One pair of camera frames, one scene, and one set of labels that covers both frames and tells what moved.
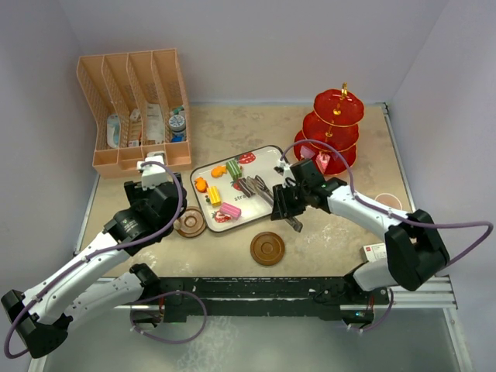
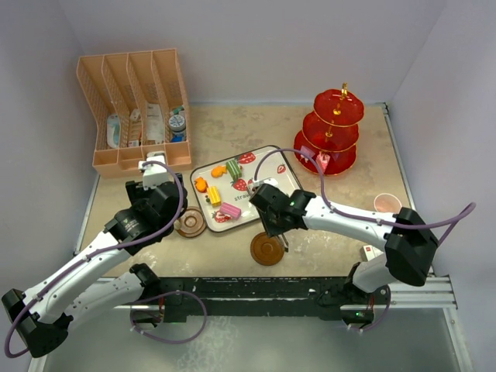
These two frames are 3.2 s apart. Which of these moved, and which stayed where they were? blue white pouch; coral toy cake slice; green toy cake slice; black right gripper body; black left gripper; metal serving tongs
Moved: metal serving tongs; black right gripper body
Stayed: coral toy cake slice; blue white pouch; green toy cake slice; black left gripper
